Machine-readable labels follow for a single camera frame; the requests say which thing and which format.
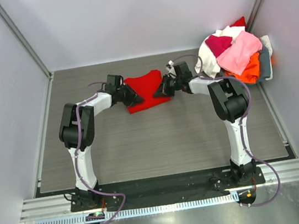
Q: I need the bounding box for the orange t shirt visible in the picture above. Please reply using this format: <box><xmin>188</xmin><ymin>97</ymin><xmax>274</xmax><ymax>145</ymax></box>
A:
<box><xmin>224</xmin><ymin>51</ymin><xmax>274</xmax><ymax>84</ymax></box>

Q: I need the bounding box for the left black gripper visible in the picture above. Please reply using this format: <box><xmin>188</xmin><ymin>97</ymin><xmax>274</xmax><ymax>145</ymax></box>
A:
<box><xmin>115</xmin><ymin>82</ymin><xmax>145</xmax><ymax>109</ymax></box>

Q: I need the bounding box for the pink t shirt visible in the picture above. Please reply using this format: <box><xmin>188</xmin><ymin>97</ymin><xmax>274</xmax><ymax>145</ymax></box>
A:
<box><xmin>216</xmin><ymin>31</ymin><xmax>263</xmax><ymax>75</ymax></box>

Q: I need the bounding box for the red t shirt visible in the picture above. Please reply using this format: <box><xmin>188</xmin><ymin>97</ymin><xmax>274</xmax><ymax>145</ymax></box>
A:
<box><xmin>125</xmin><ymin>70</ymin><xmax>170</xmax><ymax>114</ymax></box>

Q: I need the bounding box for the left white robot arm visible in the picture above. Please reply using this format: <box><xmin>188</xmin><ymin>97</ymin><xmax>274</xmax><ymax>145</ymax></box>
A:
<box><xmin>58</xmin><ymin>74</ymin><xmax>144</xmax><ymax>212</ymax></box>

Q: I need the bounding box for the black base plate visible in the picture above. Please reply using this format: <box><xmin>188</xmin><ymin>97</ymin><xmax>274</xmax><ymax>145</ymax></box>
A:
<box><xmin>64</xmin><ymin>167</ymin><xmax>266</xmax><ymax>212</ymax></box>

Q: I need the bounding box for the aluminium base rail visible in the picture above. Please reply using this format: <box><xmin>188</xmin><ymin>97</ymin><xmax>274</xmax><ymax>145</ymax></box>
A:
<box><xmin>20</xmin><ymin>158</ymin><xmax>299</xmax><ymax>222</ymax></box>

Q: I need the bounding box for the left aluminium frame post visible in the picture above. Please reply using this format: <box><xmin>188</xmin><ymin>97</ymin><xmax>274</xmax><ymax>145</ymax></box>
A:
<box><xmin>0</xmin><ymin>0</ymin><xmax>54</xmax><ymax>87</ymax></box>

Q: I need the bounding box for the white slotted cable duct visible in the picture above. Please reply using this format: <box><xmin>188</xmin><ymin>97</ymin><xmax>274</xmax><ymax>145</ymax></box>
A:
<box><xmin>35</xmin><ymin>191</ymin><xmax>239</xmax><ymax>224</ymax></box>

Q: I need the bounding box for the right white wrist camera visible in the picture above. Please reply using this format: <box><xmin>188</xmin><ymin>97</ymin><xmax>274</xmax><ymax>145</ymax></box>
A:
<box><xmin>166</xmin><ymin>60</ymin><xmax>175</xmax><ymax>74</ymax></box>

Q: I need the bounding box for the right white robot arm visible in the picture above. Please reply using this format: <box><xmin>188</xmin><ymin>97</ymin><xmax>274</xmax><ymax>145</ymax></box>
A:
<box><xmin>153</xmin><ymin>62</ymin><xmax>257</xmax><ymax>186</ymax></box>

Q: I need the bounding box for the magenta t shirt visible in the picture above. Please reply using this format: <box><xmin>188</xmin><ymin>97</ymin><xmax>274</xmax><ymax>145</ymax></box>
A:
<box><xmin>205</xmin><ymin>35</ymin><xmax>233</xmax><ymax>57</ymax></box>

